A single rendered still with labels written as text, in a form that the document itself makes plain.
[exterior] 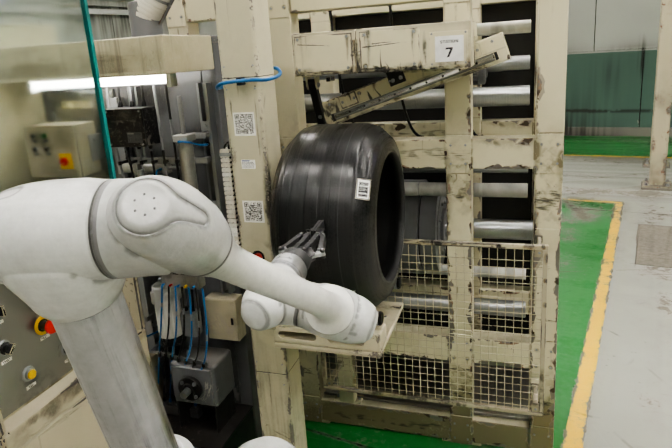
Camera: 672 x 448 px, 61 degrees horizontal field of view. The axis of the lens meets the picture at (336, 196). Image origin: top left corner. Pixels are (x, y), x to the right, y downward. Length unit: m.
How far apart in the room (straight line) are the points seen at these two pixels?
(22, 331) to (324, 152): 0.91
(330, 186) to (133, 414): 0.85
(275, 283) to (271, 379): 1.17
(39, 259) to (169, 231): 0.18
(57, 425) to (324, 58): 1.35
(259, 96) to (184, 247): 1.15
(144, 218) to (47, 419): 1.09
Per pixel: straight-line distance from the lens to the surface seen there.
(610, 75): 10.77
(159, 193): 0.69
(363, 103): 2.10
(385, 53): 1.93
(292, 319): 1.24
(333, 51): 1.98
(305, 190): 1.61
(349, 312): 1.18
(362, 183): 1.58
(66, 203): 0.77
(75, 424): 1.79
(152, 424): 1.02
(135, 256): 0.73
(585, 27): 10.85
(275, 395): 2.18
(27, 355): 1.68
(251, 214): 1.90
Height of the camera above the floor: 1.72
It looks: 14 degrees down
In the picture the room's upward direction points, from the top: 4 degrees counter-clockwise
